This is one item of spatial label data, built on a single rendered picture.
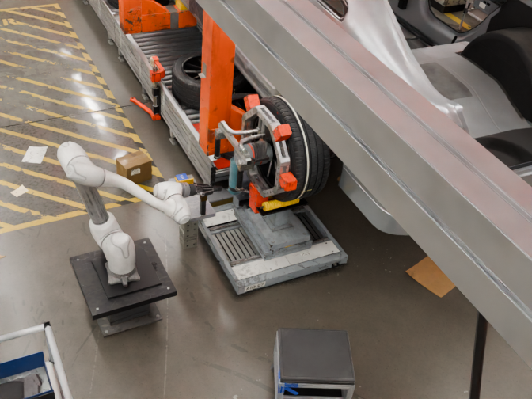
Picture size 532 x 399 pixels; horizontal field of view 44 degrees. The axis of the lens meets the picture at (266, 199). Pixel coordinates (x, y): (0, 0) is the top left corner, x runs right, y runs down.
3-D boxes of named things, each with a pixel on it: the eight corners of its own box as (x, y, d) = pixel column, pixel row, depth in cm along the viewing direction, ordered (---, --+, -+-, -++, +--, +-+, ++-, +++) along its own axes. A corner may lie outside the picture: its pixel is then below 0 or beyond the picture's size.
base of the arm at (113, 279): (109, 290, 383) (109, 283, 380) (104, 264, 399) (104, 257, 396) (141, 285, 389) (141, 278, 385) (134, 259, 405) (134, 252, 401)
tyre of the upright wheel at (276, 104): (294, 199, 453) (341, 189, 392) (263, 206, 444) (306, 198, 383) (271, 104, 453) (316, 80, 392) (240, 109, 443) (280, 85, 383)
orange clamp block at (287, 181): (289, 180, 397) (296, 189, 391) (277, 183, 394) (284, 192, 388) (290, 171, 393) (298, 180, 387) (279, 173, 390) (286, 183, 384)
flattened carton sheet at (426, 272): (483, 262, 478) (485, 258, 476) (440, 298, 446) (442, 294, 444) (448, 240, 494) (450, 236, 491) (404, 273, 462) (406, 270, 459)
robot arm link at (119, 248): (114, 279, 383) (112, 250, 369) (101, 259, 394) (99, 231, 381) (140, 269, 391) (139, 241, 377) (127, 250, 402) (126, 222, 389)
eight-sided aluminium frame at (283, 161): (283, 211, 411) (294, 138, 377) (274, 214, 409) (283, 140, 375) (246, 161, 448) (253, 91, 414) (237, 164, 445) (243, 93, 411)
